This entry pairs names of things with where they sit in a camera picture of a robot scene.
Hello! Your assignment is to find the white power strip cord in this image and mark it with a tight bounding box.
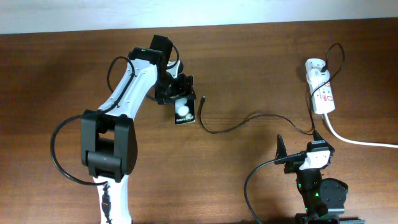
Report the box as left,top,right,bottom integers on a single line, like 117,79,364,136
322,113,398,149

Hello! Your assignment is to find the white power strip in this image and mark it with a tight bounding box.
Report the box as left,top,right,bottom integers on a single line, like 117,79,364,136
305,58,335,114

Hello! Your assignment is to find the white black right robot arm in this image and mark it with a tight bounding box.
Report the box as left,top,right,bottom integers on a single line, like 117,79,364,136
274,131,366,224

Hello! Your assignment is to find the black USB charger cable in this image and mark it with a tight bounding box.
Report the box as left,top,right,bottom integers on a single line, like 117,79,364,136
198,42,346,136

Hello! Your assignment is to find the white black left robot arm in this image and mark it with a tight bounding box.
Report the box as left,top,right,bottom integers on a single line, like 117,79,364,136
81,35,196,223

